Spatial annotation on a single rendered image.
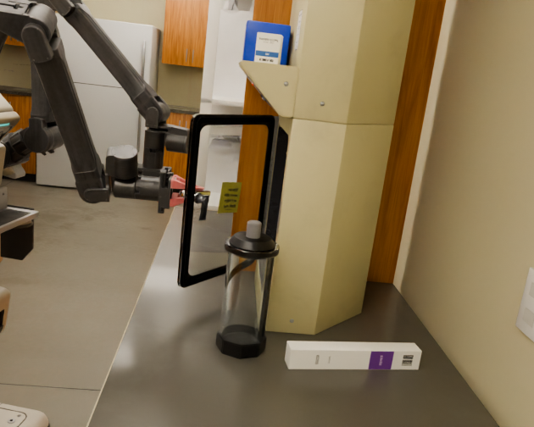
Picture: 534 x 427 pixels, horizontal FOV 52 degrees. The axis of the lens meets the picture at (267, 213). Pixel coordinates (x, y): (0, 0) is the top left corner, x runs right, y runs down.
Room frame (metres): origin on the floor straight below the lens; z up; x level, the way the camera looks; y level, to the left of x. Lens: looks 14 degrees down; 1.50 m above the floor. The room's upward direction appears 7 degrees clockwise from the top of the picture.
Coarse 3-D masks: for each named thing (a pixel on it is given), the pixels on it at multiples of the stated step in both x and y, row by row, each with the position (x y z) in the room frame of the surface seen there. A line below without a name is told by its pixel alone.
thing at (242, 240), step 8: (248, 224) 1.03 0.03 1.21; (256, 224) 1.02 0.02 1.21; (240, 232) 1.05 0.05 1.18; (248, 232) 1.03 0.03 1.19; (256, 232) 1.02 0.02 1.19; (232, 240) 1.02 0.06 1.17; (240, 240) 1.01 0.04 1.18; (248, 240) 1.01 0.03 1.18; (256, 240) 1.01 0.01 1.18; (264, 240) 1.02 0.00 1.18; (272, 240) 1.04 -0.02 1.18; (248, 248) 0.99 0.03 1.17; (256, 248) 0.99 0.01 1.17; (264, 248) 1.00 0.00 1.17; (272, 248) 1.01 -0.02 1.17
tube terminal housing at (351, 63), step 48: (336, 0) 1.12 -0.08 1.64; (384, 0) 1.18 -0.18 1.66; (288, 48) 1.38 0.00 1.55; (336, 48) 1.13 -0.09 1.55; (384, 48) 1.21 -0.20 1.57; (336, 96) 1.13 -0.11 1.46; (384, 96) 1.23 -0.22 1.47; (288, 144) 1.14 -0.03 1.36; (336, 144) 1.13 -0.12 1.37; (384, 144) 1.26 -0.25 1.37; (288, 192) 1.12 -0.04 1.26; (336, 192) 1.13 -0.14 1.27; (288, 240) 1.12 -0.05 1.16; (336, 240) 1.15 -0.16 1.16; (288, 288) 1.12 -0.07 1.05; (336, 288) 1.18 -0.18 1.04
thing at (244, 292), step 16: (240, 256) 0.98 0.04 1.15; (240, 272) 0.99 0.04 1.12; (256, 272) 0.99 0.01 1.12; (224, 288) 1.03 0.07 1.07; (240, 288) 0.99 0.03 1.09; (256, 288) 0.99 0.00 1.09; (224, 304) 1.01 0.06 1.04; (240, 304) 0.99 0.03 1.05; (256, 304) 1.00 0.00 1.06; (224, 320) 1.01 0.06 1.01; (240, 320) 0.99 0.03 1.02; (256, 320) 1.00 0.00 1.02; (224, 336) 1.00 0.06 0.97; (240, 336) 0.99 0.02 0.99; (256, 336) 1.00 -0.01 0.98
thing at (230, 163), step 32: (224, 128) 1.26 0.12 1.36; (256, 128) 1.36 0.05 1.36; (224, 160) 1.27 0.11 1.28; (256, 160) 1.37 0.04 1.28; (224, 192) 1.28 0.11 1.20; (256, 192) 1.39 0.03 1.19; (192, 224) 1.20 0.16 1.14; (224, 224) 1.29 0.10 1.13; (192, 256) 1.20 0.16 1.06; (224, 256) 1.30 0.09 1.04
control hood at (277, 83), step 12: (252, 72) 1.11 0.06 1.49; (264, 72) 1.11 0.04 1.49; (276, 72) 1.12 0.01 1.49; (288, 72) 1.12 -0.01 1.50; (264, 84) 1.11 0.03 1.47; (276, 84) 1.12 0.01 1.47; (288, 84) 1.12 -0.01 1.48; (264, 96) 1.12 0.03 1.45; (276, 96) 1.12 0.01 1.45; (288, 96) 1.12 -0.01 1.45; (276, 108) 1.12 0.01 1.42; (288, 108) 1.12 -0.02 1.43
